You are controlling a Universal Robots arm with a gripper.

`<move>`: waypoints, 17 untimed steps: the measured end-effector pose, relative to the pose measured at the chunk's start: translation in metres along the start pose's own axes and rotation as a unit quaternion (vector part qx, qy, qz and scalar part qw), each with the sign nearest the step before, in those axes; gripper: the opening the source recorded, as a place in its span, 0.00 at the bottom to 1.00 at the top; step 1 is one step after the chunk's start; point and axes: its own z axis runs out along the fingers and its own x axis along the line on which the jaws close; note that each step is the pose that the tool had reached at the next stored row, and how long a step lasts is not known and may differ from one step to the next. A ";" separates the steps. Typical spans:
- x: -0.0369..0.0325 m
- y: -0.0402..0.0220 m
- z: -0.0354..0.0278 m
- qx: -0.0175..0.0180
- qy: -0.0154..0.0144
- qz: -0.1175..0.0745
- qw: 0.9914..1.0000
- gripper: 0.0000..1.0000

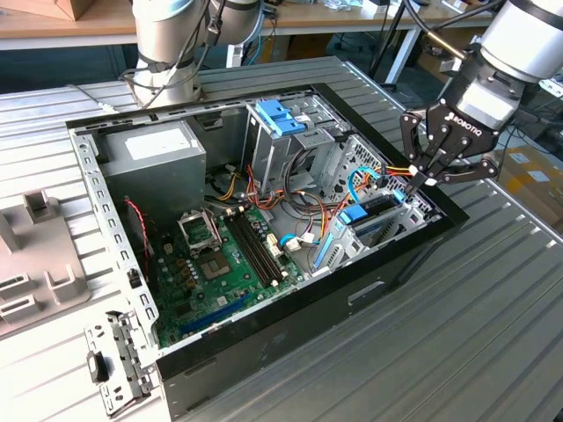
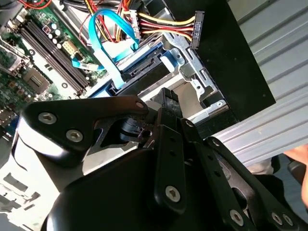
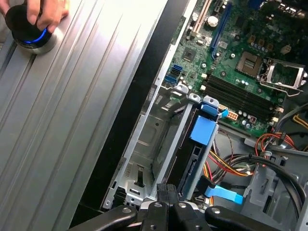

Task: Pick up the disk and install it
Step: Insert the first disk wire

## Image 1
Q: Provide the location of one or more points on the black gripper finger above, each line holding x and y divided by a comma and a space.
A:
411, 140
470, 175

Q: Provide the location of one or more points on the hard disk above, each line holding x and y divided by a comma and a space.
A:
354, 215

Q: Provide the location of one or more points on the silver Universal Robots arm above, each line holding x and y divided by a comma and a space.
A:
163, 31

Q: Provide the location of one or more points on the metal disk bay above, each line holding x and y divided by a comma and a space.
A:
352, 241

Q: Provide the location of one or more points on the cardboard box with label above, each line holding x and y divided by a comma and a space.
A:
528, 176

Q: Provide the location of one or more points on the black tripod stand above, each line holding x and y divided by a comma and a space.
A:
383, 48

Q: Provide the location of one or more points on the black chair base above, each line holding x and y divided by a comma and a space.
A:
347, 44

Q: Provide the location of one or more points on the blue drive cage latch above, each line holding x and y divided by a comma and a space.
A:
275, 116

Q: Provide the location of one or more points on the wooden desk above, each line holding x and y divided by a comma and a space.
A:
343, 19

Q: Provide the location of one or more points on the metal drive cage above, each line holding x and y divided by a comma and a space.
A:
272, 162

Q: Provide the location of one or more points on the black RAM slot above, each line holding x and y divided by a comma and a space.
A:
251, 250
260, 246

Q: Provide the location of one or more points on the black open PC case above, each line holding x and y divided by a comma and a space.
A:
308, 334

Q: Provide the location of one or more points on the CPU socket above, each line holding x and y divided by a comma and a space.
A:
213, 267

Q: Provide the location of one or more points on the grey power supply unit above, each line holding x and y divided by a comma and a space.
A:
154, 176

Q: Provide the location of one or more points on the green motherboard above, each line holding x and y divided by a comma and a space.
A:
206, 303

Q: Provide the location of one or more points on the blue expansion slot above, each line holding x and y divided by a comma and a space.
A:
215, 314

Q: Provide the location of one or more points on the black case fan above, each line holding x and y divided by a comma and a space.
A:
138, 237

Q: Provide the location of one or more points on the cardboard box on desk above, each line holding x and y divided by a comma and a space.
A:
75, 9

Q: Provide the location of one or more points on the grey parts rack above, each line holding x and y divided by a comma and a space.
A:
35, 246

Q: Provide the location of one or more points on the green RAM stick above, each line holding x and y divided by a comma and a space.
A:
9, 283

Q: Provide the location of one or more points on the metal card retention bracket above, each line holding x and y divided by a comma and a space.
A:
127, 351

